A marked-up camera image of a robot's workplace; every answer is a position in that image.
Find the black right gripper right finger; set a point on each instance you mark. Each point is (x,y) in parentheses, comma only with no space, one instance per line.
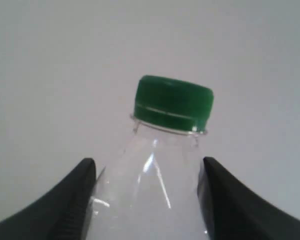
(231,211)

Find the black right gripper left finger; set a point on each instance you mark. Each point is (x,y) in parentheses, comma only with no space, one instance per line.
(60,214)

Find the clear bottle green cap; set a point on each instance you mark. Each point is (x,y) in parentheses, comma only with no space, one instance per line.
(150,191)

